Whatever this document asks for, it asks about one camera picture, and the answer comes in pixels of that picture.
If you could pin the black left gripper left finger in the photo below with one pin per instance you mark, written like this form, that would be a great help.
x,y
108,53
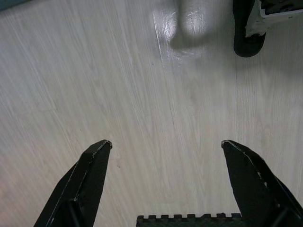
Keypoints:
x,y
80,184

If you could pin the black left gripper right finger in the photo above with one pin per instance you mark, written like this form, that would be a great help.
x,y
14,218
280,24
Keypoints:
x,y
255,184

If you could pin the teal bed base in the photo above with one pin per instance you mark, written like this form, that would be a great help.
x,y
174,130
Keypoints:
x,y
7,3

